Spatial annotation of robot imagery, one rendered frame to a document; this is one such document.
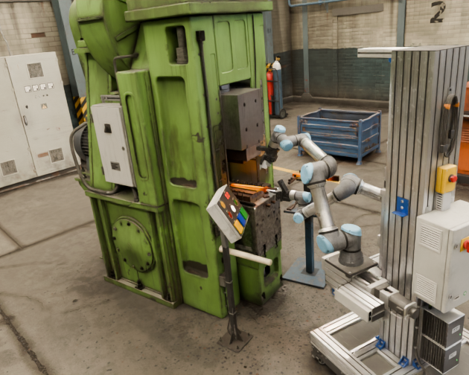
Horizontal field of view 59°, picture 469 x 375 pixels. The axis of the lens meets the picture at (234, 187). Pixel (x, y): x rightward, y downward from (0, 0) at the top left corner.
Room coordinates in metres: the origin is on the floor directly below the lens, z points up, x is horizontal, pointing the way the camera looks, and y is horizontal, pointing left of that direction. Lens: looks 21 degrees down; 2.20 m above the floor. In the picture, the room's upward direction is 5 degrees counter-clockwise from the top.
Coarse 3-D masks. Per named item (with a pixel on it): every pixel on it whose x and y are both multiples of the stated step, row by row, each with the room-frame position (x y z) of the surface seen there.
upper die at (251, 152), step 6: (258, 144) 3.10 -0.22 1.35; (228, 150) 3.07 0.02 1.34; (234, 150) 3.03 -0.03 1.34; (240, 150) 3.00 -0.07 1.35; (246, 150) 2.97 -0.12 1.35; (252, 150) 3.03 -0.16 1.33; (258, 150) 3.10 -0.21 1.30; (228, 156) 3.07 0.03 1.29; (234, 156) 3.03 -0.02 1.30; (240, 156) 3.00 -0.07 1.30; (246, 156) 2.97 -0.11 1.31; (252, 156) 3.03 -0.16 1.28
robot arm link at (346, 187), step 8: (344, 184) 2.59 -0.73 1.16; (352, 184) 2.59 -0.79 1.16; (336, 192) 2.57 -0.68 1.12; (344, 192) 2.56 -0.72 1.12; (352, 192) 2.57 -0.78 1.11; (328, 200) 2.60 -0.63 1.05; (336, 200) 2.57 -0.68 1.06; (304, 208) 2.68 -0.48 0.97; (312, 208) 2.64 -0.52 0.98; (296, 216) 2.67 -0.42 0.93; (304, 216) 2.66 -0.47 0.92
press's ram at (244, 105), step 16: (224, 96) 3.00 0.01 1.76; (240, 96) 2.96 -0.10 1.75; (256, 96) 3.12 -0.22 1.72; (224, 112) 3.00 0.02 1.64; (240, 112) 2.94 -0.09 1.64; (256, 112) 3.10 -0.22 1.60; (224, 128) 3.01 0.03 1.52; (240, 128) 2.93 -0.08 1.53; (256, 128) 3.09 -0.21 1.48; (240, 144) 2.93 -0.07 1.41
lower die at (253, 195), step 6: (234, 186) 3.18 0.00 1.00; (258, 186) 3.15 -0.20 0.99; (234, 192) 3.10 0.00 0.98; (240, 192) 3.07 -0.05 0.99; (246, 192) 3.05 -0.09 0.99; (252, 192) 3.04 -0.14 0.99; (258, 192) 3.07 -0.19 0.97; (240, 198) 3.02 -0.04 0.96; (246, 198) 2.99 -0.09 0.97; (252, 198) 3.00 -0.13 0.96; (258, 198) 3.06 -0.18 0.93
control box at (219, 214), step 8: (216, 192) 2.67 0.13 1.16; (224, 192) 2.59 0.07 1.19; (216, 200) 2.45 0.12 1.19; (224, 200) 2.51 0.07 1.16; (232, 200) 2.61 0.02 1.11; (208, 208) 2.39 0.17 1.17; (216, 208) 2.38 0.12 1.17; (224, 208) 2.43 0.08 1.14; (216, 216) 2.38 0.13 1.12; (224, 216) 2.37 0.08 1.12; (232, 216) 2.45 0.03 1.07; (248, 216) 2.66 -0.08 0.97; (224, 224) 2.37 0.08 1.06; (232, 224) 2.38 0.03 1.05; (240, 224) 2.48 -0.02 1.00; (224, 232) 2.37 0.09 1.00; (232, 232) 2.36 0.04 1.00; (232, 240) 2.36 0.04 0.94
